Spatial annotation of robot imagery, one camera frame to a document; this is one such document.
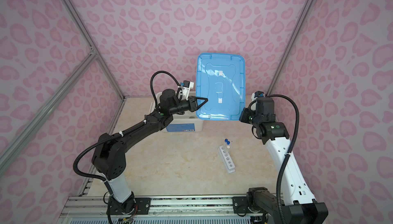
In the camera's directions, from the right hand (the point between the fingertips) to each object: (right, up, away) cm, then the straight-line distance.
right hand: (243, 109), depth 73 cm
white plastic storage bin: (-29, -8, +17) cm, 34 cm away
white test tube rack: (-6, -28, +10) cm, 30 cm away
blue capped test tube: (-7, -16, +5) cm, 18 cm away
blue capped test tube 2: (-6, -17, +5) cm, 19 cm away
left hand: (-17, +5, 0) cm, 18 cm away
